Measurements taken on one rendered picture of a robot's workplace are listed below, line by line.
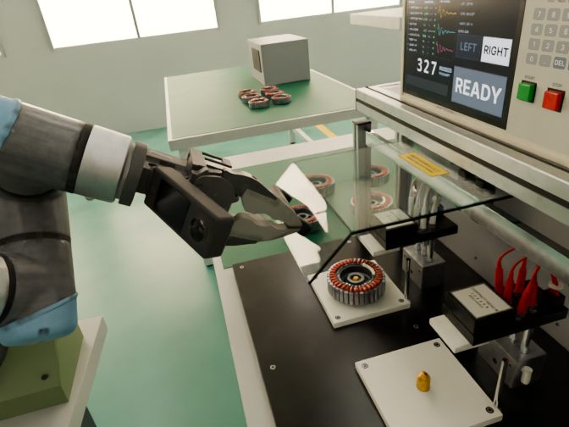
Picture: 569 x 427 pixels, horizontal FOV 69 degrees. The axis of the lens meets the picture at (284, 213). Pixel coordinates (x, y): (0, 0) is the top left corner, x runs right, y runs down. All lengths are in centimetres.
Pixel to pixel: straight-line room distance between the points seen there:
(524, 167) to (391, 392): 36
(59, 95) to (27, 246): 481
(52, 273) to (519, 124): 56
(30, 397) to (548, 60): 85
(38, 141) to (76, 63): 475
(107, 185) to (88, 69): 475
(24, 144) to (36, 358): 45
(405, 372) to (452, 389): 7
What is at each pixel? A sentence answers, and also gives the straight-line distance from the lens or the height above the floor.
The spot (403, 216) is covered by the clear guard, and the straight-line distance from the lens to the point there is 51.
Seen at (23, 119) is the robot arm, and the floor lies 123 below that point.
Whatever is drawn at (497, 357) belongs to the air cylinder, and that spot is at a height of 80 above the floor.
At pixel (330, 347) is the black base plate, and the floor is 77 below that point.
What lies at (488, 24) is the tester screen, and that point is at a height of 125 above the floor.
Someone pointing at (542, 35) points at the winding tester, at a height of 124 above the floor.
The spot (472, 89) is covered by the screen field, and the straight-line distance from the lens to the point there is 64.
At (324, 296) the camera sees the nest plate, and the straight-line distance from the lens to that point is 83.
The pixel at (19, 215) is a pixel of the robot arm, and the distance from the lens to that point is 53.
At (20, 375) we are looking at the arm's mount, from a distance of 83.
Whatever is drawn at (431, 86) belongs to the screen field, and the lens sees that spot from 72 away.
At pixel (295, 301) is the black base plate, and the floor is 77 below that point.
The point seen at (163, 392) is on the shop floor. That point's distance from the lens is 180.
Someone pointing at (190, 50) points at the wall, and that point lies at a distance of 512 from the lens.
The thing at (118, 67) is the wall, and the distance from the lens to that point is 515.
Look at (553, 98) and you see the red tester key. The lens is 54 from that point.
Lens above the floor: 131
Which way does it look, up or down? 28 degrees down
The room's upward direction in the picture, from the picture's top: 6 degrees counter-clockwise
